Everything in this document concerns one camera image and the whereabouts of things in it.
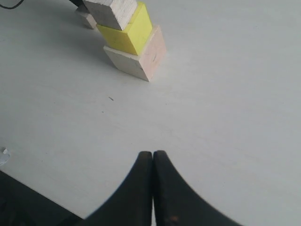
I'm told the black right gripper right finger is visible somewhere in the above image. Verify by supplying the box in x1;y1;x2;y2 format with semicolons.
153;151;239;226

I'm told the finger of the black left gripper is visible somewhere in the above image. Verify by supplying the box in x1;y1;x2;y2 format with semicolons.
69;0;88;13

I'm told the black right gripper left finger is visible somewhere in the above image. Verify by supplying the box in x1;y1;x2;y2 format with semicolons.
82;151;152;226

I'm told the small wooden cube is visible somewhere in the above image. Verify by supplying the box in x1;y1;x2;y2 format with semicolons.
83;0;138;31
79;14;97;30

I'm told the small wooden cube back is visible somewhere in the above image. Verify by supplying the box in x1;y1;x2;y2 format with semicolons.
83;0;138;31

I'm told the yellow wooden cube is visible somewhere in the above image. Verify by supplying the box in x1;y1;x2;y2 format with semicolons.
97;1;153;56

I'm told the large plain wooden cube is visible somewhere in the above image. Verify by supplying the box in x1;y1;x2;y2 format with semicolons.
103;25;166;81

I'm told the white paper scrap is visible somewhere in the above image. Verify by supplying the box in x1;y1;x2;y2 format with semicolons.
0;147;10;166

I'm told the black cable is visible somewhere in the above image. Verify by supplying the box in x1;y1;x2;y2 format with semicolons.
0;0;24;10

